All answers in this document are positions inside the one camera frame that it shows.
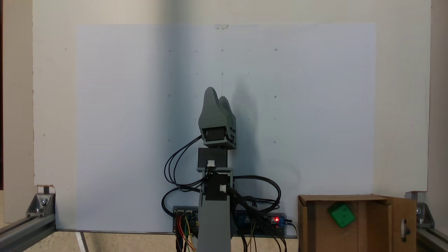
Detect grey movable gripper finger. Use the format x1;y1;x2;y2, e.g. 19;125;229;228
198;86;228;130

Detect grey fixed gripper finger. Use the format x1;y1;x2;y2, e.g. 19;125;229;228
219;96;236;124

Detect green dice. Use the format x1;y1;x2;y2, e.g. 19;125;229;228
327;202;357;229

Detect blue circuit board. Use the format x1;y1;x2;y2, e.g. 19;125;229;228
235;211;286;237

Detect brown cardboard box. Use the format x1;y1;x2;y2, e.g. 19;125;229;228
297;194;418;252

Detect black gripper cable bundle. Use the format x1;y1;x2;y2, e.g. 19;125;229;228
163;135;211;193

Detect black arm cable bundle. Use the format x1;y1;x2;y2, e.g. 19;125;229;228
231;175;282;219

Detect black cable loop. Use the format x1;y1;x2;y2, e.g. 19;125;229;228
161;187;202;217

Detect circuit board with coloured wires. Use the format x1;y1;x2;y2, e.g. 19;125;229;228
173;206;199;233

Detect coloured jumper wires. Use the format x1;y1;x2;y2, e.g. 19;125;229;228
176;215;197;252

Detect metal corner bracket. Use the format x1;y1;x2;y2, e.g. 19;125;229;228
26;192;56;218
405;191;435;230

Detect aluminium frame post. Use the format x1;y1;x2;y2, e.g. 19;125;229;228
0;213;57;252
416;227;448;252

